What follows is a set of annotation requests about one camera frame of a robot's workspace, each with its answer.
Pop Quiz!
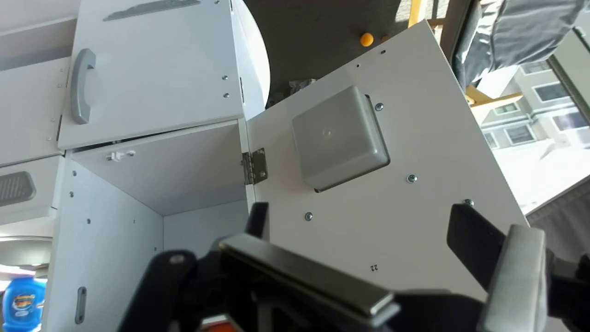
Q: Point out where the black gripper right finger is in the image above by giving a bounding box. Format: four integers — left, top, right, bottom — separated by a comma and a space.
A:
446, 203, 590, 332

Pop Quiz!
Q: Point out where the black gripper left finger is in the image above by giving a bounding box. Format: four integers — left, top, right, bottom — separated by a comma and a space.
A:
116, 201, 401, 332

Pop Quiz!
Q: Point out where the small white cabinet door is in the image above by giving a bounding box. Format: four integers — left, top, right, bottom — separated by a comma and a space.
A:
0, 55, 70, 169

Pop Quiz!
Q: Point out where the white toy kitchen cabinet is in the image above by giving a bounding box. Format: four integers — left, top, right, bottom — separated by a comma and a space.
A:
0, 0, 252, 332

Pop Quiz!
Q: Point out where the blue bottle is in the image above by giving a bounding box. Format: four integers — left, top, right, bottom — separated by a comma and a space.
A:
0, 275, 49, 321

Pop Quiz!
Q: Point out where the wooden frame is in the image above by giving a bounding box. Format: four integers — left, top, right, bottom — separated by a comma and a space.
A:
401, 0, 523, 116

